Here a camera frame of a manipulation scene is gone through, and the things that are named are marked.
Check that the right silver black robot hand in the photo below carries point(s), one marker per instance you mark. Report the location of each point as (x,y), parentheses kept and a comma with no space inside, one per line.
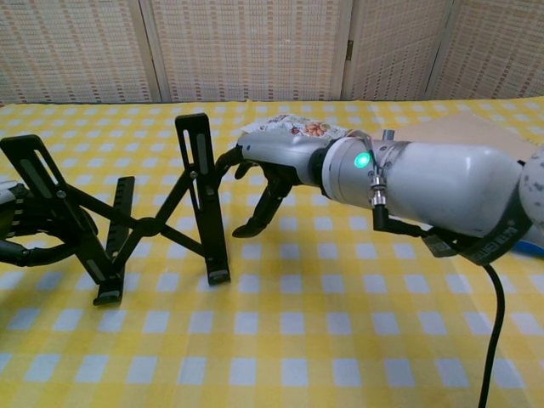
(280,151)

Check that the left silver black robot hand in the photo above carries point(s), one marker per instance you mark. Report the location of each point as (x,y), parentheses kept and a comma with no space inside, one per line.
(38,212)

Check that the black folding stand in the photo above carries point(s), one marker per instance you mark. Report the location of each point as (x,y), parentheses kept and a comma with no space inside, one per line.
(212,221)

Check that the white nut snack bag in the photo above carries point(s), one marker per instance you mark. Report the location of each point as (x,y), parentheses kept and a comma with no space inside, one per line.
(314,127)

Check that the beige woven folding screen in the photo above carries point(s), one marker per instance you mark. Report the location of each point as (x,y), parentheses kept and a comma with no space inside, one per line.
(255,51)

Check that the tan paper folder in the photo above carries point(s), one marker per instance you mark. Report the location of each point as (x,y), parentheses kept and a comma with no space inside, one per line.
(467,127)

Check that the yellow white checked tablecloth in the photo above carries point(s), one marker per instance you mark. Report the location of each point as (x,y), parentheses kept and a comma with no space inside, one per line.
(272,340)

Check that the blue snack wrapper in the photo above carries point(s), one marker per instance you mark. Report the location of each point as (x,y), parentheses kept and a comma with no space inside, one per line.
(531,249)

